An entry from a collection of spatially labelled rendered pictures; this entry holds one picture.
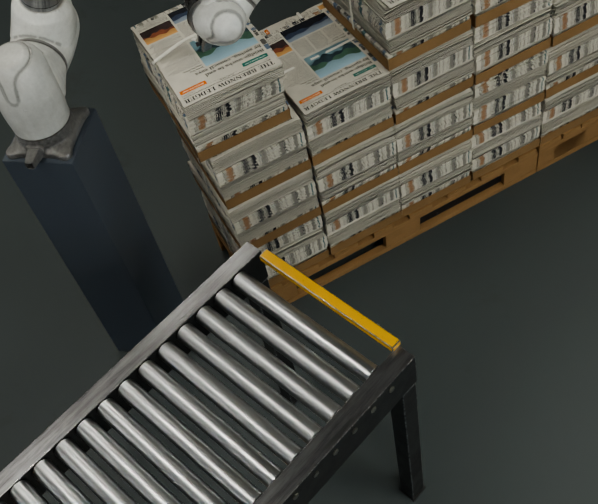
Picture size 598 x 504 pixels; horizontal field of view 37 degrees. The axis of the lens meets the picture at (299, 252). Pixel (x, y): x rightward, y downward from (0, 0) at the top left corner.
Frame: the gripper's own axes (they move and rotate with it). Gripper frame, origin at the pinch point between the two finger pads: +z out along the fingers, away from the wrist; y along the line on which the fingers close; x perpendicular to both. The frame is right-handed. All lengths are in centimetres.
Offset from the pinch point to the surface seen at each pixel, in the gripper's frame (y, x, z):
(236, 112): 27.7, 0.5, -9.3
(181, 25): 4.4, -0.8, 9.3
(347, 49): 30, 43, 10
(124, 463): 74, -64, -63
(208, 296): 59, -29, -36
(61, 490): 73, -79, -61
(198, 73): 14.1, -4.8, -8.9
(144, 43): 4.6, -12.2, 8.7
